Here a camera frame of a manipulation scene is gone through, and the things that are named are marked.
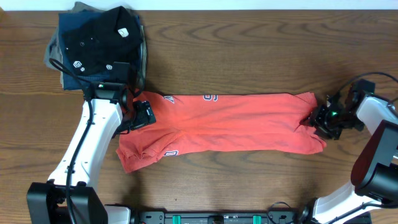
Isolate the red soccer t-shirt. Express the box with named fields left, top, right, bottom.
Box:
left=116, top=91, right=326, bottom=173

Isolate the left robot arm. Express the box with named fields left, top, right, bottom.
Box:
left=27, top=82, right=155, bottom=224

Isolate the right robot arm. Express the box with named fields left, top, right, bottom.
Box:
left=297, top=94, right=397, bottom=224

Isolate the black folded shirt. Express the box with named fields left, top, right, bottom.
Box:
left=62, top=6, right=142, bottom=76

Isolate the grey folded garment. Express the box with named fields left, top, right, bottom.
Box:
left=44, top=1, right=103, bottom=70

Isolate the navy blue folded garment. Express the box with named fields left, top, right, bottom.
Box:
left=58, top=11, right=142, bottom=91

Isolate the black right base cable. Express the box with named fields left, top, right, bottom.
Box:
left=266, top=201, right=299, bottom=224

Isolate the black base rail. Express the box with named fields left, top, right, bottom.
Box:
left=135, top=211, right=298, bottom=224

